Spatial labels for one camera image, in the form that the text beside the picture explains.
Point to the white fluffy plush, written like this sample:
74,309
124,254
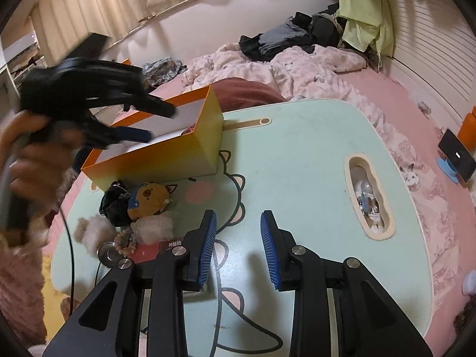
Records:
154,228

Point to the white slatted panel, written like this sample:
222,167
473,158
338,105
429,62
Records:
427,26

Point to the dark red card box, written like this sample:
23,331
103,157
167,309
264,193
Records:
152,253

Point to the cream curtain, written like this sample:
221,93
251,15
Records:
93,7

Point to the white round object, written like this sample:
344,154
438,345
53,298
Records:
469,285

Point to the maroon pillow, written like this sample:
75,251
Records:
249,93

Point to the round silver disc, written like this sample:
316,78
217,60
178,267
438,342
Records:
108,254

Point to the black lace-trimmed garment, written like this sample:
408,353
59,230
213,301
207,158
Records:
113,208

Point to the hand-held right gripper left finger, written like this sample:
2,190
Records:
206,245

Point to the orange bear plush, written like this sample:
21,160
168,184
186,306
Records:
150,195

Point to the pink beaded charm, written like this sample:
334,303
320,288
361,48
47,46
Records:
128,248

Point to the pink floral duvet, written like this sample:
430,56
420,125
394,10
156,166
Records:
297,70

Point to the beige fluffy plush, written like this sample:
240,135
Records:
91,232

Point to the small grey trinket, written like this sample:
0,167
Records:
423,106

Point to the patterned grey clothes pile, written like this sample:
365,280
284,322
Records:
163,68

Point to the person's left forearm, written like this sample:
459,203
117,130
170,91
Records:
18,297

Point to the light green hanging garment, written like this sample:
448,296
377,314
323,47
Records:
362,15

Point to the orange cardboard box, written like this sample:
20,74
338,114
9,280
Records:
167,160

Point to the orange bottle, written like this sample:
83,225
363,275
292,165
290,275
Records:
469,126

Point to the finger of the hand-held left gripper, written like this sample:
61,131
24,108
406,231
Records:
130,134
156,107

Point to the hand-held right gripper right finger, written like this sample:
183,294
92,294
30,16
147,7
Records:
269,253

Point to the pile of dark clothes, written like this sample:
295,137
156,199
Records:
282,37

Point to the person's left hand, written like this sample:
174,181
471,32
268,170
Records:
41,167

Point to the black phone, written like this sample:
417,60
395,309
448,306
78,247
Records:
455,154

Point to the blue phone stand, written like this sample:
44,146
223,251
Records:
446,165

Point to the white padded headboard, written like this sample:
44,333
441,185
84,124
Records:
223,15

